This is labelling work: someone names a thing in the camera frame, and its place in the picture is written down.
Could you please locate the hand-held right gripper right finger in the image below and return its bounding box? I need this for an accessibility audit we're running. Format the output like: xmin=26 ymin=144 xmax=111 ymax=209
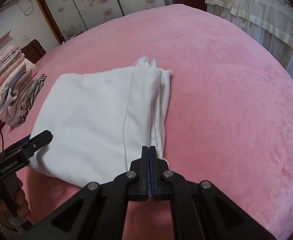
xmin=149 ymin=146 xmax=277 ymax=240

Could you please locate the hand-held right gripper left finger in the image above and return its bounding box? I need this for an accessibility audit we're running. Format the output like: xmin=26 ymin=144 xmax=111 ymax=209
xmin=19 ymin=146 xmax=150 ymax=240

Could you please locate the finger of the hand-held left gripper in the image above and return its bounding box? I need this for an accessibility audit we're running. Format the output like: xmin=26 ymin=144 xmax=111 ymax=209
xmin=24 ymin=130 xmax=54 ymax=157
xmin=4 ymin=134 xmax=32 ymax=156

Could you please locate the white printed t-shirt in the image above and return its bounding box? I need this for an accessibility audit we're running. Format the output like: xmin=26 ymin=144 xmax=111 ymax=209
xmin=30 ymin=56 xmax=173 ymax=188

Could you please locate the pile of folded clothes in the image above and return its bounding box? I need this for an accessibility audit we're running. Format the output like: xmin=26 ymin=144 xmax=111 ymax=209
xmin=0 ymin=45 xmax=37 ymax=117

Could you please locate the person's left hand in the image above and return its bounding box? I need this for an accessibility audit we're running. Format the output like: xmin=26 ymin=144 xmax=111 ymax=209
xmin=0 ymin=177 xmax=33 ymax=219

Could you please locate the grey folded garment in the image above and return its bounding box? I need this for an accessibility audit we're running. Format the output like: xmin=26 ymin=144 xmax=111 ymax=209
xmin=7 ymin=79 xmax=41 ymax=128

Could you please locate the white garment with blue trim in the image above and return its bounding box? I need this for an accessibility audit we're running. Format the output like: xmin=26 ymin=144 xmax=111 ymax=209
xmin=0 ymin=71 xmax=29 ymax=120

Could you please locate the black white striped garment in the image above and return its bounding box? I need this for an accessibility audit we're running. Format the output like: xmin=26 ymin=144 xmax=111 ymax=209
xmin=12 ymin=73 xmax=48 ymax=128

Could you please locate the dark wooden headboard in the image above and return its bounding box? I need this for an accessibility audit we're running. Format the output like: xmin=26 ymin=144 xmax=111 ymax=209
xmin=19 ymin=39 xmax=47 ymax=64

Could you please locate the pink bed blanket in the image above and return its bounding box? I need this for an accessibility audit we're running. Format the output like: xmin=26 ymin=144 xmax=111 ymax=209
xmin=0 ymin=4 xmax=293 ymax=240

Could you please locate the floral sliding door wardrobe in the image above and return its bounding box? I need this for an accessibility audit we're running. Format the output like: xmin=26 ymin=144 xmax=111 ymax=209
xmin=32 ymin=0 xmax=173 ymax=46

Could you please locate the cream lace furniture cover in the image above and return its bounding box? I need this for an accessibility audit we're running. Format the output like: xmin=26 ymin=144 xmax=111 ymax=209
xmin=205 ymin=0 xmax=293 ymax=85

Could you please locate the white wall cable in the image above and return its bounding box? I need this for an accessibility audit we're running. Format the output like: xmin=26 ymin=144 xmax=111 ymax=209
xmin=17 ymin=0 xmax=35 ymax=16

